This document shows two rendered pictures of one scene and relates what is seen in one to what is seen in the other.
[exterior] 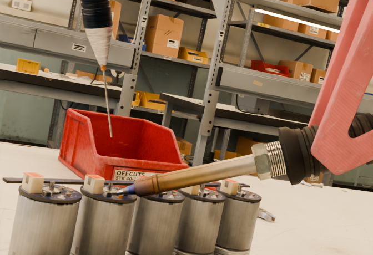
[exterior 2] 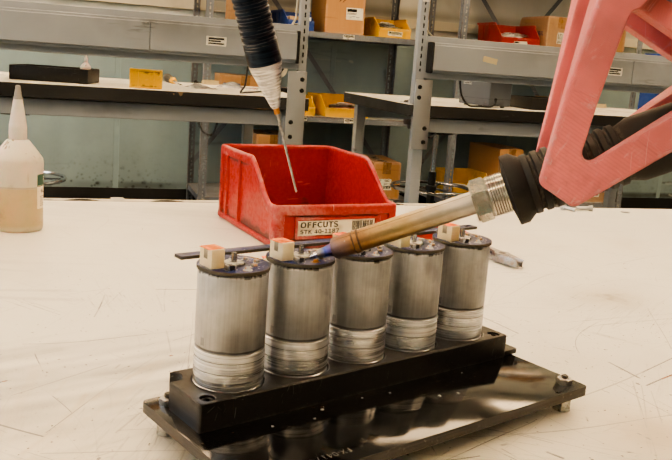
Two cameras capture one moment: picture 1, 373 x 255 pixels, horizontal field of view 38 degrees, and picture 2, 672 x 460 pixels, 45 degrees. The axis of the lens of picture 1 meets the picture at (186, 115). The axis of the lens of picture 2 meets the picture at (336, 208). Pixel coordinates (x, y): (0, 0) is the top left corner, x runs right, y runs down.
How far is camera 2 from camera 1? 0.06 m
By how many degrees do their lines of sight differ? 7
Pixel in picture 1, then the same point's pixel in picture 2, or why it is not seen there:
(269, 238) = (515, 290)
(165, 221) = (372, 284)
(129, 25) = not seen: outside the picture
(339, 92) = (566, 107)
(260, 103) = (496, 90)
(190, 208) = (401, 265)
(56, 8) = not seen: outside the picture
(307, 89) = not seen: hidden behind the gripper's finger
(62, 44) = (191, 39)
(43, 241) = (234, 322)
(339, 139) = (572, 164)
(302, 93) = not seen: hidden behind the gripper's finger
